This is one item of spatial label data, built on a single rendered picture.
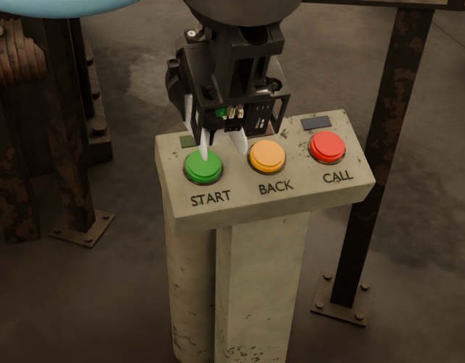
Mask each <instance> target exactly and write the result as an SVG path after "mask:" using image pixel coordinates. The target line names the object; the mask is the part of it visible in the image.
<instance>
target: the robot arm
mask: <svg viewBox="0 0 465 363"><path fill-rule="evenodd" d="M137 1H140V0H0V11H1V12H7V13H10V14H17V15H22V16H27V17H36V18H49V19H65V18H78V17H88V16H94V15H98V14H103V13H106V12H112V11H115V10H117V9H120V8H123V7H125V6H129V5H131V4H134V3H136V2H137ZM183 1H184V2H185V3H186V5H187V6H188V7H189V9H190V11H191V12H192V14H193V15H194V17H195V18H196V19H197V20H198V21H199V25H198V26H197V27H196V28H190V29H185V34H184V35H183V36H181V37H180V38H179V39H177V40H175V41H174V46H175V49H176V52H175V58H171V59H167V66H168V68H167V73H166V76H165V86H166V89H167V93H168V97H169V100H170V102H171V103H172V104H173V105H174V106H175V107H176V108H177V109H178V110H179V111H180V114H181V117H182V121H183V123H184V124H185V126H186V128H187V129H188V130H189V132H190V134H191V135H192V136H193V137H194V139H195V143H196V146H198V147H199V149H200V153H201V155H202V157H203V160H204V161H208V151H207V147H208V146H210V145H216V144H217V143H219V142H220V141H221V140H223V139H224V138H225V137H226V136H227V135H230V137H231V139H232V140H233V142H234V145H235V146H236V148H237V150H238V152H239V153H240V154H241V155H242V156H243V155H244V154H245V153H246V152H247V147H248V144H247V137H250V136H254V135H263V134H265V133H266V131H267V126H268V124H269V121H270V122H271V125H272V127H273V130H274V133H275V134H278V132H279V129H280V126H281V123H282V121H283V117H284V114H285V111H286V108H287V106H288V101H289V99H290V96H291V93H290V90H289V88H288V85H287V83H286V81H285V78H284V75H283V72H282V70H281V68H280V65H279V62H278V59H277V58H276V55H281V54H282V51H283V46H284V43H285V38H284V36H283V33H282V31H281V28H280V25H279V24H280V23H281V22H282V21H283V19H284V18H286V17H287V16H289V15H290V14H292V13H293V12H294V11H295V10H296V9H297V8H298V7H299V6H300V4H301V2H302V0H183ZM276 99H281V101H282V105H281V108H280V112H279V115H278V116H277V115H276V112H275V109H274V105H275V100H276Z"/></svg>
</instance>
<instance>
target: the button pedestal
mask: <svg viewBox="0 0 465 363"><path fill-rule="evenodd" d="M326 115H328V117H329V120H330V122H331V124H332V126H331V127H322V128H317V129H311V130H304V127H303V125H302V123H301V119H305V118H310V117H321V116H326ZM269 124H270V125H271V122H270V121H269ZM271 128H272V129H273V127H272V125H271ZM322 131H329V132H332V133H335V134H336V135H338V136H340V137H341V139H342V140H343V142H344V144H345V151H344V153H343V155H342V157H341V158H340V159H339V160H337V161H334V162H325V161H321V160H319V159H318V158H317V157H316V156H315V155H314V154H313V153H312V152H311V147H310V145H311V140H312V138H313V137H314V136H315V135H316V134H317V133H319V132H322ZM273 133H274V130H273ZM184 135H191V134H190V132H189V131H184V132H178V133H169V134H163V135H157V136H156V137H155V162H156V167H157V171H158V174H159V180H160V184H161V189H162V193H163V196H164V202H165V206H166V209H167V215H168V218H169V224H170V228H171V232H172V235H173V236H180V235H184V234H188V233H196V232H200V231H204V230H212V229H216V309H215V357H214V363H285V358H286V354H287V349H288V341H289V336H290V332H291V324H292V319H293V311H294V306H295V301H296V293H297V289H298V280H299V275H300V271H301V262H302V258H303V253H304V245H305V240H306V232H307V228H308V223H309V215H310V211H313V210H320V209H324V208H329V207H336V206H340V205H348V204H352V203H356V202H362V201H363V200H364V199H365V198H366V196H367V195H368V193H369V192H370V191H371V189H372V188H373V186H374V184H375V183H376V180H375V178H374V176H373V173H372V171H371V168H370V166H369V165H368V162H367V160H366V157H365V155H364V153H363V151H362V148H361V146H360V143H359V142H358V139H357V137H356V135H355V133H354V130H353V128H352V125H351V124H350V121H349V119H348V117H347V115H346V112H345V110H343V109H338V110H332V111H327V112H317V113H312V114H307V115H297V116H291V117H284V118H283V121H282V123H281V126H280V129H279V132H278V134H275V133H274V135H268V136H262V137H258V138H248V139H247V144H248V147H247V152H246V153H245V154H244V155H243V156H242V155H241V154H240V153H239V152H238V150H237V148H236V146H235V145H234V142H233V140H232V139H231V137H230V135H227V136H226V137H225V138H224V139H223V140H221V141H220V142H219V143H217V144H216V145H210V146H208V147H207V150H209V151H212V152H214V153H215V154H216V155H217V156H218V157H219V158H220V159H221V164H222V167H221V173H220V174H219V176H218V178H217V179H215V180H213V181H211V182H207V183H201V182H198V181H195V180H193V179H191V178H190V177H189V175H188V174H187V172H186V168H185V165H186V160H187V157H188V156H189V155H190V154H191V153H192V152H194V151H197V150H200V149H199V147H198V146H195V147H189V148H182V146H181V143H180V138H179V136H184ZM261 140H271V141H273V142H276V143H277V144H278V145H280V146H281V148H282V149H283V150H284V153H285V160H284V162H283V165H282V166H281V167H280V168H279V169H278V170H277V171H273V172H264V171H260V170H259V169H257V168H255V167H254V166H253V164H252V162H251V161H250V157H249V155H250V151H251V149H252V146H253V145H254V144H255V143H257V142H259V141H261Z"/></svg>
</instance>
